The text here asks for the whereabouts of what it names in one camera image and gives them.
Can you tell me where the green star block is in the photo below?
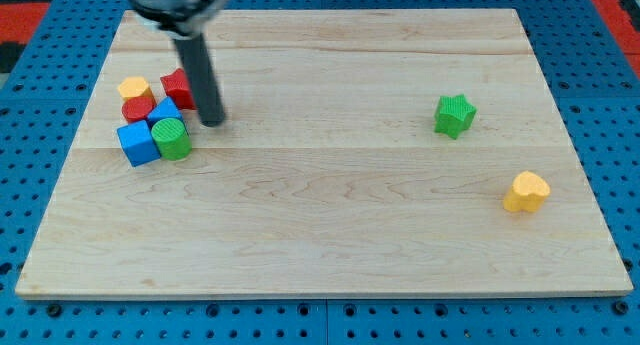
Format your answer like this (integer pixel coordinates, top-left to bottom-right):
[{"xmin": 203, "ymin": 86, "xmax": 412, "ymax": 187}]
[{"xmin": 434, "ymin": 94, "xmax": 477, "ymax": 139}]

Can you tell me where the yellow hexagon block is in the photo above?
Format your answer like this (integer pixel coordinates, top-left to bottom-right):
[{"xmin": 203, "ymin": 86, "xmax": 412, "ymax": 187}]
[{"xmin": 117, "ymin": 76, "xmax": 156, "ymax": 104}]

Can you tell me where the yellow heart block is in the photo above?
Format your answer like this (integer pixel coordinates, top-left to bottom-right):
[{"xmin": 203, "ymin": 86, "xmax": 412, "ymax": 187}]
[{"xmin": 503, "ymin": 171, "xmax": 551, "ymax": 213}]

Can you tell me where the red cylinder block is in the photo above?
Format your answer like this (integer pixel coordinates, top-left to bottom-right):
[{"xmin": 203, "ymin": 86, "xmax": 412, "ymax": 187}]
[{"xmin": 121, "ymin": 96, "xmax": 155, "ymax": 123}]

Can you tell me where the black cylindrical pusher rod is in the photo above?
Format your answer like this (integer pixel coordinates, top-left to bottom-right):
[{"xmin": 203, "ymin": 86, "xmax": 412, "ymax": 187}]
[{"xmin": 174, "ymin": 34, "xmax": 226, "ymax": 127}]

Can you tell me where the blue triangle block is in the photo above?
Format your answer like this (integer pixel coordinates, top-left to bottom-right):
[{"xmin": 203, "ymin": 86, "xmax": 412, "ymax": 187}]
[{"xmin": 146, "ymin": 97, "xmax": 184, "ymax": 128}]

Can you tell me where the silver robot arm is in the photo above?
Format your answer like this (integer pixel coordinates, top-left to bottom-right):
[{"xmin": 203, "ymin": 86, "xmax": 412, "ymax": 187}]
[{"xmin": 129, "ymin": 0, "xmax": 231, "ymax": 127}]

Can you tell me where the red star block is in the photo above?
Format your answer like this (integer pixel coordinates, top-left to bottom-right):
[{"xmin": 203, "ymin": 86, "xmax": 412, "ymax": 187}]
[{"xmin": 160, "ymin": 68, "xmax": 196, "ymax": 110}]

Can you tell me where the blue cube block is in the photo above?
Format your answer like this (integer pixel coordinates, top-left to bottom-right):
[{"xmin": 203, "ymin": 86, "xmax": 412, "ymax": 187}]
[{"xmin": 116, "ymin": 120, "xmax": 161, "ymax": 167}]

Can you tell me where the light wooden board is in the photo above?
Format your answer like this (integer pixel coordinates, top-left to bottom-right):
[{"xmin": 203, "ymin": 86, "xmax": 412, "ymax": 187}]
[{"xmin": 15, "ymin": 9, "xmax": 633, "ymax": 300}]

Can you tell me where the green cylinder block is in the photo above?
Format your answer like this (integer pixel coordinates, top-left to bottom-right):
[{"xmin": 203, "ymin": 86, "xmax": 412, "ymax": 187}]
[{"xmin": 151, "ymin": 118, "xmax": 192, "ymax": 161}]

